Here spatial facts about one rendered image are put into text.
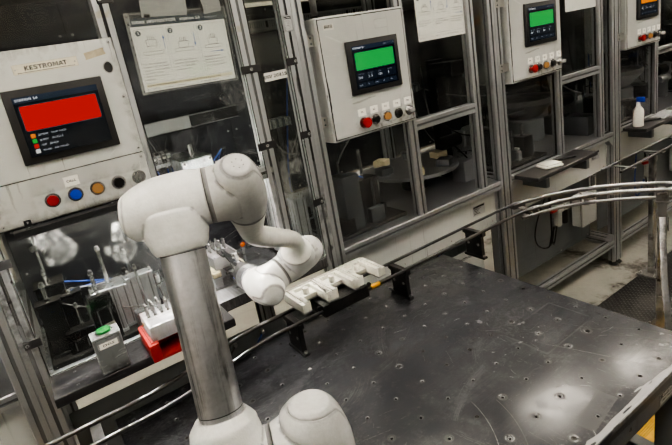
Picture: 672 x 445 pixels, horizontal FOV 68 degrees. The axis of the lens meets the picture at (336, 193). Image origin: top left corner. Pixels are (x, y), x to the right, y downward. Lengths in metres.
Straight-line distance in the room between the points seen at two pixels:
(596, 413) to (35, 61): 1.75
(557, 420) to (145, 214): 1.15
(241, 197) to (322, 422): 0.52
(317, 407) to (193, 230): 0.48
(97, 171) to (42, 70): 0.31
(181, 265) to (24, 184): 0.62
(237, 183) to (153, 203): 0.18
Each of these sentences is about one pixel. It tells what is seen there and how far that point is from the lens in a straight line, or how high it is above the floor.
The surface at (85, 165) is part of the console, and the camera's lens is 1.61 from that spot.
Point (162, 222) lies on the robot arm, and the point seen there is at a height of 1.41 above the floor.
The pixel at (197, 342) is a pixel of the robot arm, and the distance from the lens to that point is 1.16.
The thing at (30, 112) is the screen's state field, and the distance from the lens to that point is 1.57.
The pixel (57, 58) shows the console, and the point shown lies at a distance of 1.60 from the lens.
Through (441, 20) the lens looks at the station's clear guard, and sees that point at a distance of 2.33.
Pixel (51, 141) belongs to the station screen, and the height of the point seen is 1.58.
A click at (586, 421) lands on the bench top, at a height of 0.68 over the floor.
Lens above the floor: 1.70
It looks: 16 degrees down
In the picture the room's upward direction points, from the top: 10 degrees counter-clockwise
